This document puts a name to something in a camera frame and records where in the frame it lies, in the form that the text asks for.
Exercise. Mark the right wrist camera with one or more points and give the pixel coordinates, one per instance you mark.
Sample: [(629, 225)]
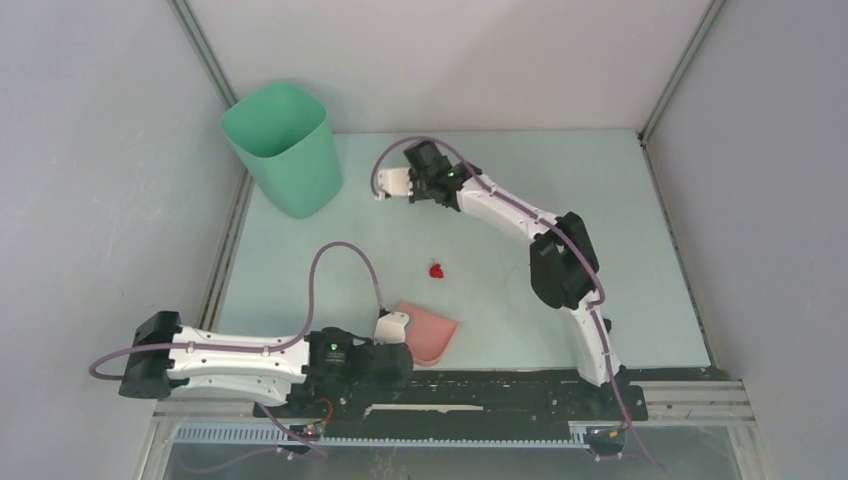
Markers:
[(393, 183)]

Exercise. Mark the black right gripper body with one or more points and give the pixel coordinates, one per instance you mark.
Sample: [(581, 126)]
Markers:
[(419, 188)]

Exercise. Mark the pink plastic dustpan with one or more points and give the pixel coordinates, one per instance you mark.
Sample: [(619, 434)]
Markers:
[(427, 335)]

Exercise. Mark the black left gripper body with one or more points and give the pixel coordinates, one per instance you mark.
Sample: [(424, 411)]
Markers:
[(369, 383)]

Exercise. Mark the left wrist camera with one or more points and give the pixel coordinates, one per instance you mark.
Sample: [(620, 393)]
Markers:
[(391, 328)]

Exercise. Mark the green plastic waste bin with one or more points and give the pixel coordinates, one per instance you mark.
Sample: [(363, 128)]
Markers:
[(283, 135)]

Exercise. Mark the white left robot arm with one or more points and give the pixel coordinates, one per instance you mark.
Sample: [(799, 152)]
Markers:
[(174, 360)]

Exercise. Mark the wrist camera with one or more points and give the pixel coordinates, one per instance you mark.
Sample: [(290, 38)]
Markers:
[(391, 328), (393, 183)]

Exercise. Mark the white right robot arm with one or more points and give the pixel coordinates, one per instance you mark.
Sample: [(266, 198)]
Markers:
[(563, 264)]

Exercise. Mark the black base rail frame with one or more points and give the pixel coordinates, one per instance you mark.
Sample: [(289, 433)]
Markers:
[(469, 405)]

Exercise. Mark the red paper scrap near brush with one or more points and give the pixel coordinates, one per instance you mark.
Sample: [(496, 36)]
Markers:
[(436, 271)]

